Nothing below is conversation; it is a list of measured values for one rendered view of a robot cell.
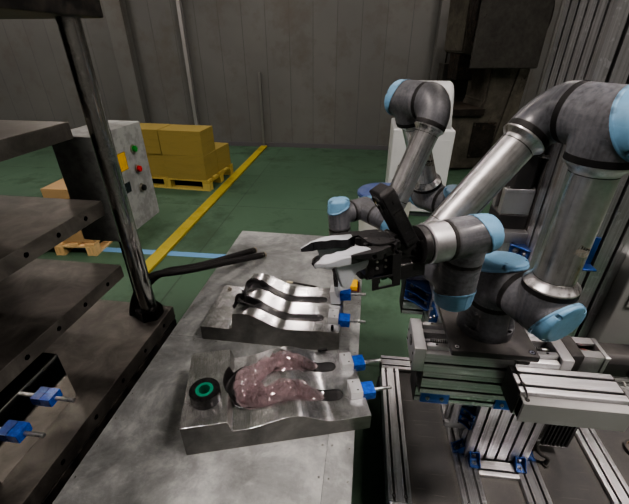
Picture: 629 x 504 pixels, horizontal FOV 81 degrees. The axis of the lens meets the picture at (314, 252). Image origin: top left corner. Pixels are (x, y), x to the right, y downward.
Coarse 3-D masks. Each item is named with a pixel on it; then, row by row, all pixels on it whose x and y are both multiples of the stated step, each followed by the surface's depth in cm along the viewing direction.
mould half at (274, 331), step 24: (240, 288) 153; (288, 288) 148; (312, 288) 148; (216, 312) 139; (240, 312) 127; (264, 312) 131; (288, 312) 135; (312, 312) 135; (216, 336) 134; (240, 336) 132; (264, 336) 130; (288, 336) 129; (312, 336) 127; (336, 336) 126
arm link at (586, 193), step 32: (576, 96) 67; (608, 96) 62; (576, 128) 66; (608, 128) 61; (576, 160) 67; (608, 160) 64; (576, 192) 70; (608, 192) 68; (576, 224) 72; (544, 256) 79; (576, 256) 74; (512, 288) 88; (544, 288) 79; (576, 288) 79; (544, 320) 80; (576, 320) 81
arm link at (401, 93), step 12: (396, 84) 121; (408, 84) 117; (420, 84) 114; (396, 96) 119; (408, 96) 116; (396, 108) 121; (408, 108) 117; (396, 120) 126; (408, 120) 122; (408, 132) 127; (432, 156) 136; (432, 168) 138; (420, 180) 141; (432, 180) 141; (420, 192) 144; (432, 192) 142; (420, 204) 149
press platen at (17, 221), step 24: (0, 216) 111; (24, 216) 111; (48, 216) 111; (72, 216) 111; (96, 216) 120; (0, 240) 98; (24, 240) 98; (48, 240) 102; (0, 264) 89; (24, 264) 96
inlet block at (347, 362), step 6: (342, 354) 117; (348, 354) 117; (342, 360) 115; (348, 360) 115; (354, 360) 117; (360, 360) 117; (366, 360) 118; (372, 360) 118; (378, 360) 118; (342, 366) 114; (348, 366) 114; (354, 366) 115; (360, 366) 116
